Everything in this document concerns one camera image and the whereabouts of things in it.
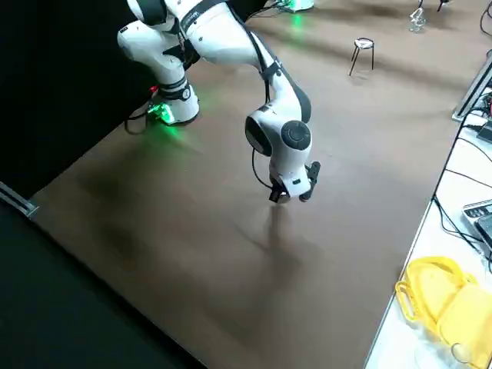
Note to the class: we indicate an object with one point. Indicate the silver camera post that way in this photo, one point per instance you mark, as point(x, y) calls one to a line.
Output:
point(474, 88)

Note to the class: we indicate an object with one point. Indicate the clear glass alcohol lamp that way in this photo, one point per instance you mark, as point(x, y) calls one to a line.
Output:
point(417, 25)

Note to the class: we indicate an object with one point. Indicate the aluminium frame strut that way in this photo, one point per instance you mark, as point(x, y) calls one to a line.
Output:
point(19, 200)

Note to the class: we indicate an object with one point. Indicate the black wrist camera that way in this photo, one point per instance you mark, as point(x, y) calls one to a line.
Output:
point(313, 173)

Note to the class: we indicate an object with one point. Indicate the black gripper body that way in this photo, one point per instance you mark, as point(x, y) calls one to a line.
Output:
point(274, 194)

